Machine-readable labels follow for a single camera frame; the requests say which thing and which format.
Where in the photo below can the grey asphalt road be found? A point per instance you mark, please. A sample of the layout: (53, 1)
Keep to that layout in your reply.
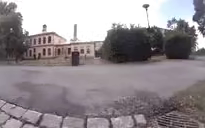
(100, 78)

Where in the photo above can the dark bin box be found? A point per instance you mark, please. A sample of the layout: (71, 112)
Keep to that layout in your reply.
(75, 58)

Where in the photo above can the large dark green bush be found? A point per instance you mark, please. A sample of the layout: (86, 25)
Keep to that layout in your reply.
(126, 43)

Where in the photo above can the tall chimney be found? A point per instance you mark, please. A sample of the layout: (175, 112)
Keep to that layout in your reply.
(75, 32)

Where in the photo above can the pink two-storey building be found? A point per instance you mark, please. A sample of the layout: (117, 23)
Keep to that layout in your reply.
(50, 46)

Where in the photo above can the street lamp pole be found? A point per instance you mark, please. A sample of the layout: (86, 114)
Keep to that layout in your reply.
(146, 15)

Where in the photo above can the rounded dark green bush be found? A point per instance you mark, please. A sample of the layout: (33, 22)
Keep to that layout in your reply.
(178, 45)

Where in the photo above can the tree behind bushes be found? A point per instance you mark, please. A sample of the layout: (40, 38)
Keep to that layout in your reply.
(181, 26)

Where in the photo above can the grey cobblestone strip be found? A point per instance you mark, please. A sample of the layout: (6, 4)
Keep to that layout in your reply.
(30, 117)

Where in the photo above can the round metal drain grate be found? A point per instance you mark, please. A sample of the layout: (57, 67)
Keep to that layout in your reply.
(177, 120)

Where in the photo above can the tall tree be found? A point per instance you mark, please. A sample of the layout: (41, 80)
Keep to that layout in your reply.
(5, 33)

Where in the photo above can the grass verge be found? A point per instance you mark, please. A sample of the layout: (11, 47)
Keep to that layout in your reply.
(200, 96)

